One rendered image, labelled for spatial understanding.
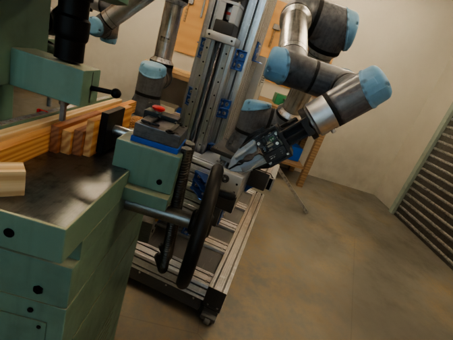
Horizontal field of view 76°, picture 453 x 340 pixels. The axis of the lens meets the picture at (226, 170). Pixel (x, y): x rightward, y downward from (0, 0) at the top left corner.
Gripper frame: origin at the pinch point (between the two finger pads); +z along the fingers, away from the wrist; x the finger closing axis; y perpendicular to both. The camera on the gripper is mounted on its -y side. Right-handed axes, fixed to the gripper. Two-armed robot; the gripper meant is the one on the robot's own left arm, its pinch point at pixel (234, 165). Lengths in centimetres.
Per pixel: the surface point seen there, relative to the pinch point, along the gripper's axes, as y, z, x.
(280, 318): -69, 44, 91
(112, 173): 17.2, 16.8, -12.4
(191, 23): -298, 43, -146
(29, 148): 24.5, 22.9, -23.1
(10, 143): 28.2, 21.7, -24.2
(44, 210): 34.2, 16.8, -11.4
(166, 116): 3.5, 6.6, -18.0
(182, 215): 9.1, 13.7, 3.0
